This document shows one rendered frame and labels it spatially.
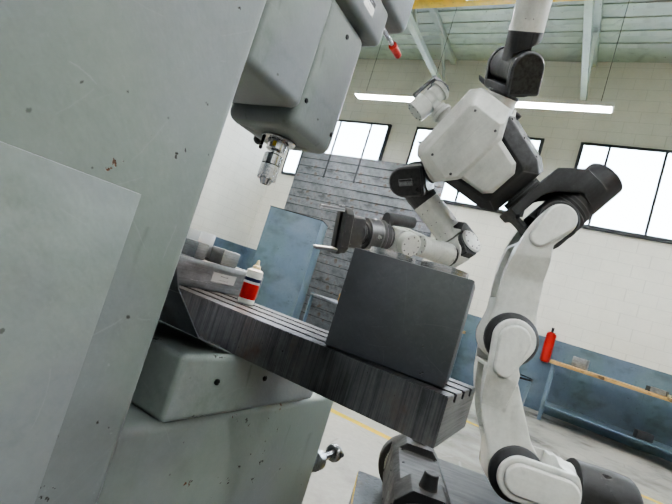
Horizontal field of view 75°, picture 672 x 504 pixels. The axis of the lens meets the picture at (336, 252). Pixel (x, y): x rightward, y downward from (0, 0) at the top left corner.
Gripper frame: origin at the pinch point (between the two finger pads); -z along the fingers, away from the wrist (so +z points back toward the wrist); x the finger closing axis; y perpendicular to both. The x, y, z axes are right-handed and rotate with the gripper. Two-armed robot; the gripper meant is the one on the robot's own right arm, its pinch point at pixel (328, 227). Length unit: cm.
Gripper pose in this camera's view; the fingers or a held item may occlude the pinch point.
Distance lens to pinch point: 114.7
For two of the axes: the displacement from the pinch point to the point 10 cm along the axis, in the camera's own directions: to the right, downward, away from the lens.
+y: 4.7, 2.0, -8.6
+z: 8.6, 1.0, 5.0
